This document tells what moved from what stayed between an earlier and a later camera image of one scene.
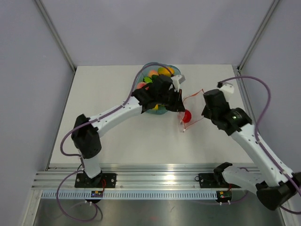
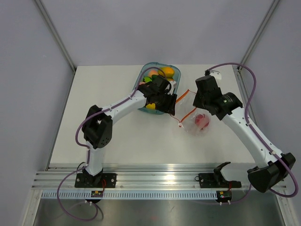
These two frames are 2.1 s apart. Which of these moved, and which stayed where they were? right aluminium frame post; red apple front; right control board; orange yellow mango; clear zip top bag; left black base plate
Moved: red apple front; clear zip top bag
Stayed: left black base plate; orange yellow mango; right aluminium frame post; right control board
